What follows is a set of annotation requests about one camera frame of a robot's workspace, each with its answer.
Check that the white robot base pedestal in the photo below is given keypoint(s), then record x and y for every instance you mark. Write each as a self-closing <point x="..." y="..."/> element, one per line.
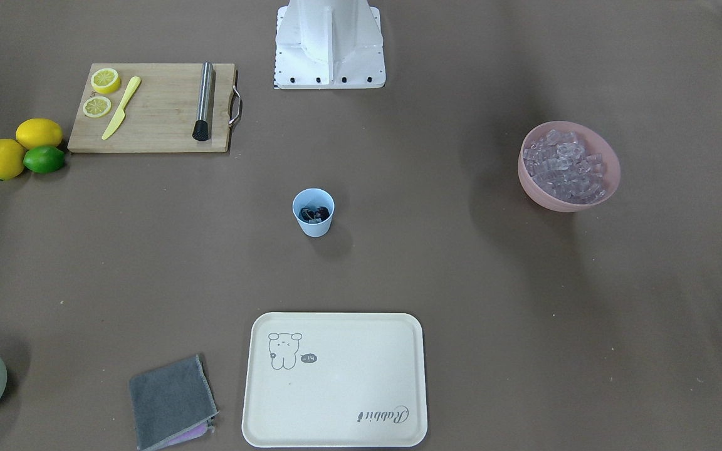
<point x="323" y="45"/>

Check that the lemon half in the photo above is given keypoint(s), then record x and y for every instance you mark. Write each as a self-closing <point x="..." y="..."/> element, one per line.
<point x="96" y="107"/>
<point x="105" y="81"/>

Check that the grey folded cloth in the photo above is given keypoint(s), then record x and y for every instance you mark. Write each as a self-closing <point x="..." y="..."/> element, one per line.
<point x="172" y="404"/>

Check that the whole lemon upper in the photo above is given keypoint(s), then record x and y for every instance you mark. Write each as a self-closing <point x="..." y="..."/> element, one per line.
<point x="37" y="132"/>

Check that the lemon half far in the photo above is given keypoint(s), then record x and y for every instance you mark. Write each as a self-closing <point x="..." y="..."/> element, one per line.
<point x="96" y="107"/>

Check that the whole lemon lower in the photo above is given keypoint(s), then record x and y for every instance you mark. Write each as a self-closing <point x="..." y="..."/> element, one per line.
<point x="11" y="159"/>

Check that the lemon half near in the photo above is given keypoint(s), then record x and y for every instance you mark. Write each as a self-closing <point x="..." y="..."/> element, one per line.
<point x="105" y="81"/>

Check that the yellow plastic knife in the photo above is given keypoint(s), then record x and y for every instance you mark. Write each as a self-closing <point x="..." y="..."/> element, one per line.
<point x="120" y="112"/>

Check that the bamboo cutting board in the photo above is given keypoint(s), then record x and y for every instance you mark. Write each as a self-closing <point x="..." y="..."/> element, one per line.
<point x="161" y="115"/>

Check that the green lime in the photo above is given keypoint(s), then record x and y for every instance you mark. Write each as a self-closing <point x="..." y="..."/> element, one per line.
<point x="44" y="159"/>

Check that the cream rabbit tray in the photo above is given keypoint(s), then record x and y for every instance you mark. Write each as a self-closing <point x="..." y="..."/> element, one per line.
<point x="335" y="379"/>

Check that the steel muddler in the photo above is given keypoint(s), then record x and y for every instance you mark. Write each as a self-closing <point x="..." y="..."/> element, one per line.
<point x="202" y="126"/>

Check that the whole lemon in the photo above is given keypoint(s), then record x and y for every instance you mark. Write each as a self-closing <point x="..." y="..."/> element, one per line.
<point x="11" y="159"/>
<point x="37" y="132"/>

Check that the pink bowl of ice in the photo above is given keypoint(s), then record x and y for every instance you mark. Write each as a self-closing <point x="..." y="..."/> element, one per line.
<point x="566" y="167"/>

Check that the light blue plastic cup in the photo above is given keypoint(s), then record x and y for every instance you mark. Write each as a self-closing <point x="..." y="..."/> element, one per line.
<point x="313" y="197"/>

